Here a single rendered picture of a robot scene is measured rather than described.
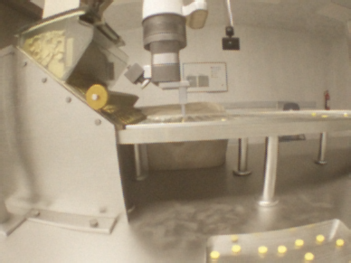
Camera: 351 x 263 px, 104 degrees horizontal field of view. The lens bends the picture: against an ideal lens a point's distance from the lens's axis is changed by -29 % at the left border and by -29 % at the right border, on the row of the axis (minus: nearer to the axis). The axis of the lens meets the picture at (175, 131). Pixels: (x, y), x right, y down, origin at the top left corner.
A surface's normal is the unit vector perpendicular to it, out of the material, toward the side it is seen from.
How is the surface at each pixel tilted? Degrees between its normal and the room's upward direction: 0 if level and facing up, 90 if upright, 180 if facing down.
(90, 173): 90
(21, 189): 90
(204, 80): 90
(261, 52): 90
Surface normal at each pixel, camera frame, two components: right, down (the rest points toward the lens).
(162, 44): 0.00, 0.34
